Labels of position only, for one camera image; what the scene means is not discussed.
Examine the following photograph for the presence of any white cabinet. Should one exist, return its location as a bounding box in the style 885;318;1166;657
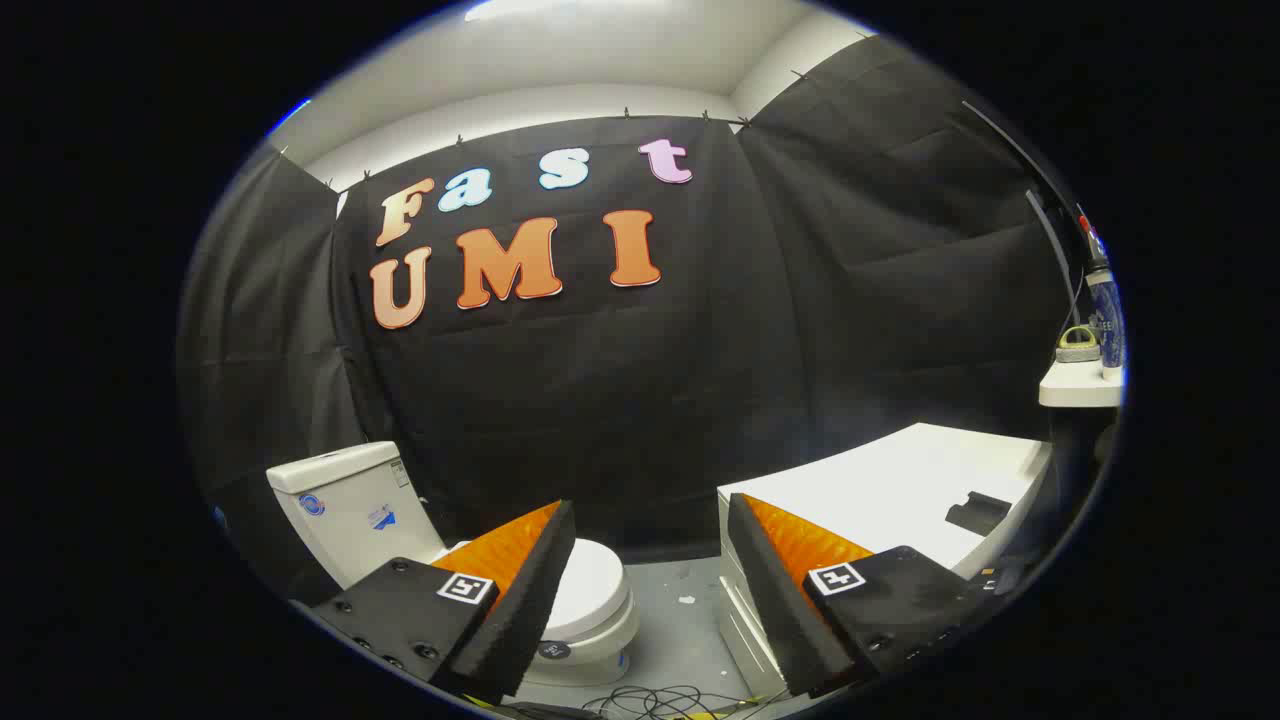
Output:
717;422;1054;701

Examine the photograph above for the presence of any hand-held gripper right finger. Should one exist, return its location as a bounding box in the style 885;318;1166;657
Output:
727;492;1001;699

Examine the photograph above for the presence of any tangled black cable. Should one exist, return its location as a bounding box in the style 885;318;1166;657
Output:
585;683;791;720

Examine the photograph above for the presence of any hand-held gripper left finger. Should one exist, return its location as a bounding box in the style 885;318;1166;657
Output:
310;500;578;706

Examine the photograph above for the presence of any black backdrop cloth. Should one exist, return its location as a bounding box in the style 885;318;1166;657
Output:
178;35;1091;601

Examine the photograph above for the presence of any white wall shelf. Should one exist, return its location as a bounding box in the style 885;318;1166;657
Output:
1038;355;1126;408

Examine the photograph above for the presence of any black curved rod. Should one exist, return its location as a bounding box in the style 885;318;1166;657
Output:
1025;190;1083;331

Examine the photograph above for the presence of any small black flat object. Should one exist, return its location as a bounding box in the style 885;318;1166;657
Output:
945;491;1013;536

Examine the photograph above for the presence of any blue spray bottle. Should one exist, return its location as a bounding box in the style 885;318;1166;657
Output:
1075;205;1126;381

